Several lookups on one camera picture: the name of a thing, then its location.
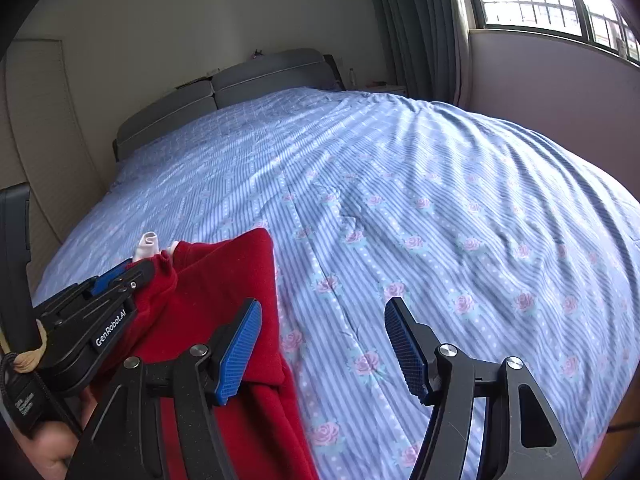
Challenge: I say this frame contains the red knit sweater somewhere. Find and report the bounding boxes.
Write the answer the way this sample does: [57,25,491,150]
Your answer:
[91,229,318,479]

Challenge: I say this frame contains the person's left hand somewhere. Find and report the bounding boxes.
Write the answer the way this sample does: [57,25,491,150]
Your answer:
[14,386,99,480]

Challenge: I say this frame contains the beige louvered wardrobe doors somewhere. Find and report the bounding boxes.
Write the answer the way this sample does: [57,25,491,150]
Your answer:
[1,38,105,292]

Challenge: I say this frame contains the blue floral striped bedsheet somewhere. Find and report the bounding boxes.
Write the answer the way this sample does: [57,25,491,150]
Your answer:
[36,89,639,479]

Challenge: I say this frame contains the grey upholstered headboard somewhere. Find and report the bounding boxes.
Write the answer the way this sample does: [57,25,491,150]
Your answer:
[112,48,345,162]

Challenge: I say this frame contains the white bedside table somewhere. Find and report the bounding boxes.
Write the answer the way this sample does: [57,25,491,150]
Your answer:
[360,84,408,96]

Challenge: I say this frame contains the teal green curtain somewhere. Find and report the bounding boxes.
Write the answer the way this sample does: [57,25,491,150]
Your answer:
[372,0,472,107]

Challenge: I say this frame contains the window with railing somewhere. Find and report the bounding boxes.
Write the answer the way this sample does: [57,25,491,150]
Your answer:
[471,0,639,65]

